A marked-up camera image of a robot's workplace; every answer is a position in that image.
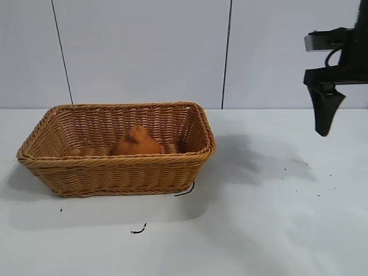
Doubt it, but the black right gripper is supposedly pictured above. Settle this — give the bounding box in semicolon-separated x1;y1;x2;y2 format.
302;28;368;137

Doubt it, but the orange fruit with knob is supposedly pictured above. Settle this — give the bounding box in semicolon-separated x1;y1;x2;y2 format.
110;125;162;156

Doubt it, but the brown woven wicker basket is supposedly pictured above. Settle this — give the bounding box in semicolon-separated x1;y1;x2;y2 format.
16;101;217;198

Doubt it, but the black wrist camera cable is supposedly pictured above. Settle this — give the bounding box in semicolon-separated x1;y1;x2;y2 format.
325;48;343;68

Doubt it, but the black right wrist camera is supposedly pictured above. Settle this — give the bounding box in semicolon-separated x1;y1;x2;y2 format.
304;27;354;53

